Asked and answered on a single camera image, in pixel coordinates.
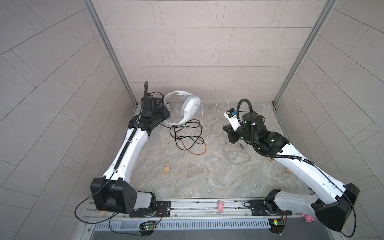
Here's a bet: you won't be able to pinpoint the white grey headphones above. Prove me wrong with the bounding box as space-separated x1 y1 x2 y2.
164 91 201 126

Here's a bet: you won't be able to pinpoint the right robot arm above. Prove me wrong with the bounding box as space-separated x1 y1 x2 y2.
223 109 360 232

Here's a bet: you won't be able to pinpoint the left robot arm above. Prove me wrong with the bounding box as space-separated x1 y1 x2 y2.
90 94 170 216

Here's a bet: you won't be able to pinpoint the right controller board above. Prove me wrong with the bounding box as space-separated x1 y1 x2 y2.
268 219 286 234

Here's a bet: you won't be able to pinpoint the controller board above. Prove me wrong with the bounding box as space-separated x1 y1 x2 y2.
268 219 286 234
139 221 157 237

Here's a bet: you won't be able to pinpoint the pink plush toy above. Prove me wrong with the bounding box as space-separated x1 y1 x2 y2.
301 214 314 223

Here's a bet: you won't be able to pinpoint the left controller board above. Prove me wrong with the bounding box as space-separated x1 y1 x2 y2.
139 221 157 237

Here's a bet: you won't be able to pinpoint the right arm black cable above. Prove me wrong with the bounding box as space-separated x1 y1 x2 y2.
236 98 358 238

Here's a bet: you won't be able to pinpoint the black red headphone cable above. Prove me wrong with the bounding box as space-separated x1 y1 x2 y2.
160 119 208 156

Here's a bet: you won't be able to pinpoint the pink clip on rail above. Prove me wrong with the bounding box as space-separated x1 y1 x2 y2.
217 201 225 213

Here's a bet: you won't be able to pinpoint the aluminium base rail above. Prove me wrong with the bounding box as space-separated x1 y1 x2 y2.
75 192 325 224

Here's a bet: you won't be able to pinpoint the wooden piece on rail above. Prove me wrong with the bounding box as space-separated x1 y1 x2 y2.
99 211 108 218

